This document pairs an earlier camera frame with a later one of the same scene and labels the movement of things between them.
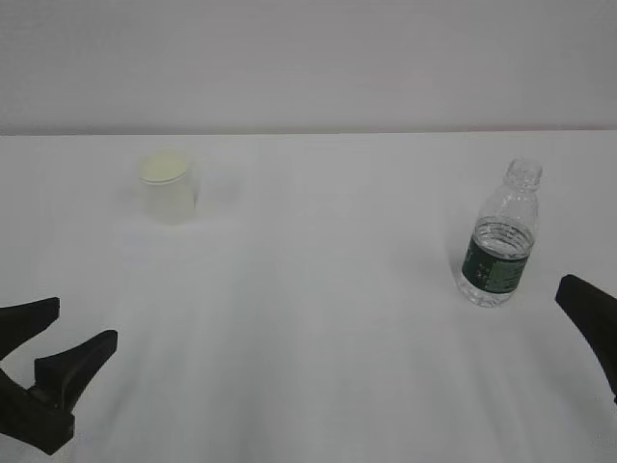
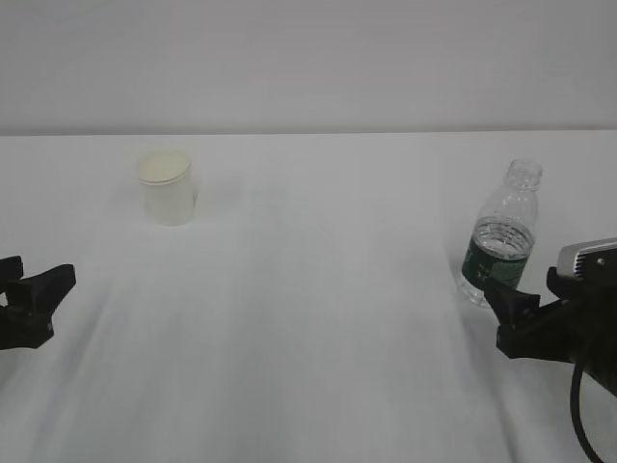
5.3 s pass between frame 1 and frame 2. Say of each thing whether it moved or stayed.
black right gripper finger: moved
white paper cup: stayed
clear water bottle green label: stayed
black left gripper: moved
